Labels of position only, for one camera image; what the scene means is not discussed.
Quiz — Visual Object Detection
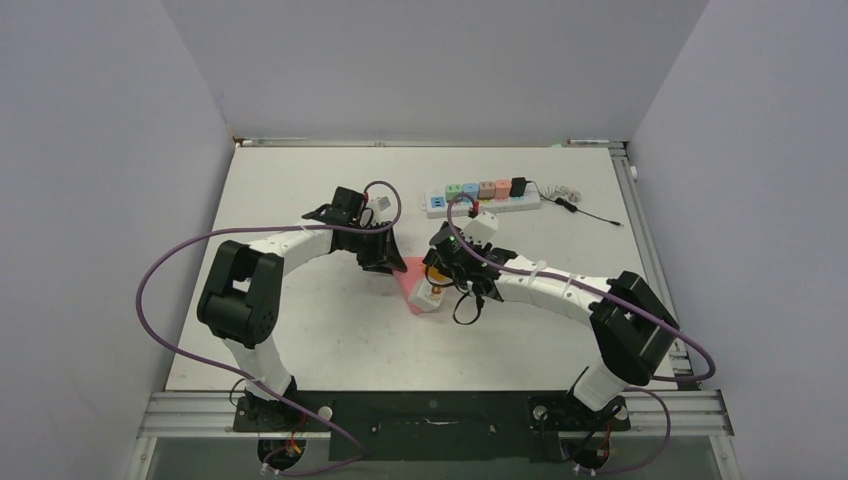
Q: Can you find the wrist white camera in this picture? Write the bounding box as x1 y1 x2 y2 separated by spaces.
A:
363 196 394 225
461 211 499 248

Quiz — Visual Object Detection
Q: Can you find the white long power strip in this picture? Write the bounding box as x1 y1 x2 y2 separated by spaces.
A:
420 185 542 219

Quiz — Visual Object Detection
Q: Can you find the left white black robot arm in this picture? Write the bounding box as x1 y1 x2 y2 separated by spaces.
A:
197 221 408 430

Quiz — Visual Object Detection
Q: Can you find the blue cube plug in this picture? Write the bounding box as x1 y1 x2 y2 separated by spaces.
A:
462 183 480 203

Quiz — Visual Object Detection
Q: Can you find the salmon cube plug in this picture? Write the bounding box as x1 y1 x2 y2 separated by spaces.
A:
493 179 512 200

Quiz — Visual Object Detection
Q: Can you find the pink triangular socket base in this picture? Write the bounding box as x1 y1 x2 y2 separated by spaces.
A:
393 257 425 308

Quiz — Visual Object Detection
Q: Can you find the black power adapter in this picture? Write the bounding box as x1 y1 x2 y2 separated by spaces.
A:
509 177 527 198

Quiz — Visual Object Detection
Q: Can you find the yellow cube socket plug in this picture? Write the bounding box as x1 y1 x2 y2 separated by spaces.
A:
423 265 453 288

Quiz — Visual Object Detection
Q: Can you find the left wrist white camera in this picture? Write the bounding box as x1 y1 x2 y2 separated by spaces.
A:
363 196 394 225

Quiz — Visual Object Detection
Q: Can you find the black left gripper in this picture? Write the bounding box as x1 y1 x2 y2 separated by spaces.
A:
340 221 403 275

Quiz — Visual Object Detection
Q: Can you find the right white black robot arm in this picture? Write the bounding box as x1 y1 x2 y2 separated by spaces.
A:
424 224 679 428

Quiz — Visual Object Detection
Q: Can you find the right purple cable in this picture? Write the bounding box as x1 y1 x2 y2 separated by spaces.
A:
446 192 718 477

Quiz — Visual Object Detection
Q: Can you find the tan cube plug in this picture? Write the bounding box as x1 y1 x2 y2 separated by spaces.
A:
477 181 496 200

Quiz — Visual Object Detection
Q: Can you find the aluminium frame rail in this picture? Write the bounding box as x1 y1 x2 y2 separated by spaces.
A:
128 390 740 479

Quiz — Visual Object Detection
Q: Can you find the green cube plug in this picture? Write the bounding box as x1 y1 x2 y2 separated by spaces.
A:
444 184 463 202

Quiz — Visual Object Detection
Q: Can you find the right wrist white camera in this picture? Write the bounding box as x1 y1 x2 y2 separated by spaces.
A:
461 211 499 248

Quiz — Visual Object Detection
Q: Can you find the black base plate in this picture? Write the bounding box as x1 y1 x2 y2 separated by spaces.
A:
232 390 631 466

